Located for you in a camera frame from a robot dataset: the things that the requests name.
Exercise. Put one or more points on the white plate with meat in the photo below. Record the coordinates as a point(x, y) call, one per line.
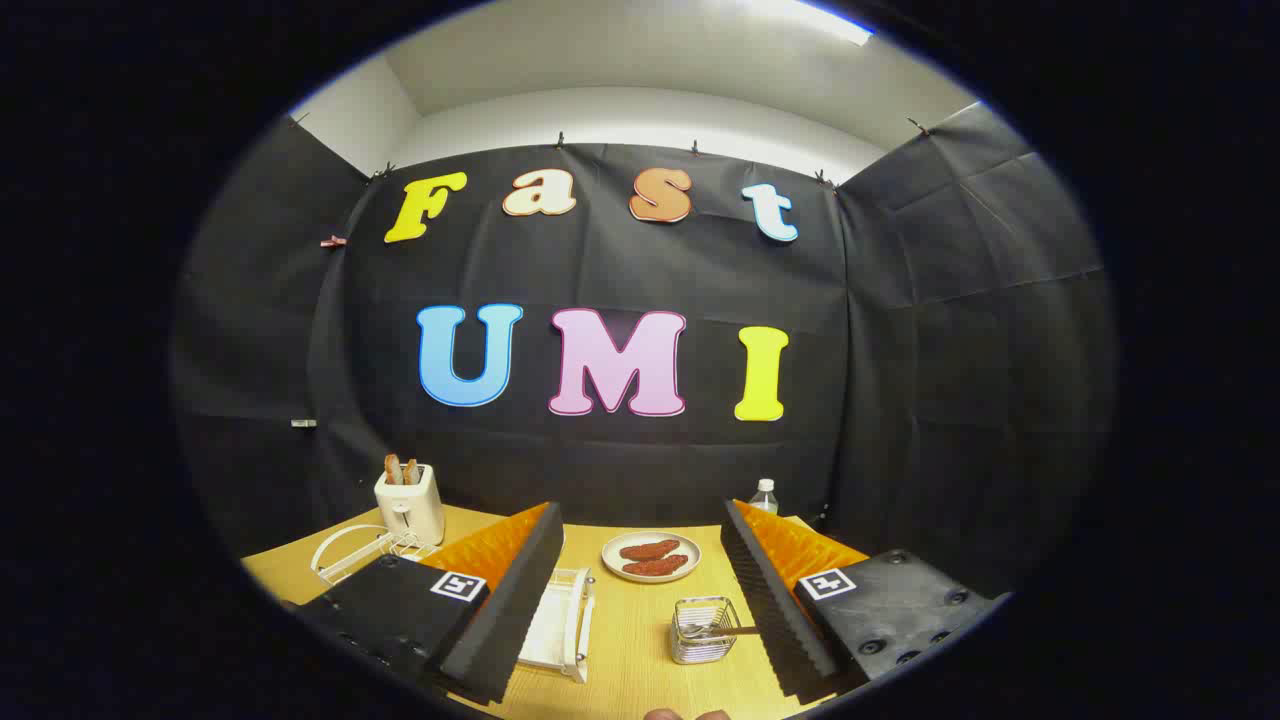
point(612, 560)

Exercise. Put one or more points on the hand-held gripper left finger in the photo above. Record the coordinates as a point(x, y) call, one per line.
point(510, 610)

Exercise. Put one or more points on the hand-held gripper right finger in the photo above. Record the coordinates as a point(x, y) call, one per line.
point(775, 610)

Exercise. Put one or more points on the green label drink bottle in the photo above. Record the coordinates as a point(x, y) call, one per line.
point(764, 498)

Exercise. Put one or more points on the black backdrop cloth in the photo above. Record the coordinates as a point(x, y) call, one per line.
point(600, 270)

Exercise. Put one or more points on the red-brown meat piece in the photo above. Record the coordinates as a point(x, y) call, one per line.
point(650, 549)
point(657, 566)

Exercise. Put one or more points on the toasted bread slice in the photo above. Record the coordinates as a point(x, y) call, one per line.
point(393, 470)
point(411, 472)

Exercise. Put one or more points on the white toaster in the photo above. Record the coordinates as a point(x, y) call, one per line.
point(410, 510)

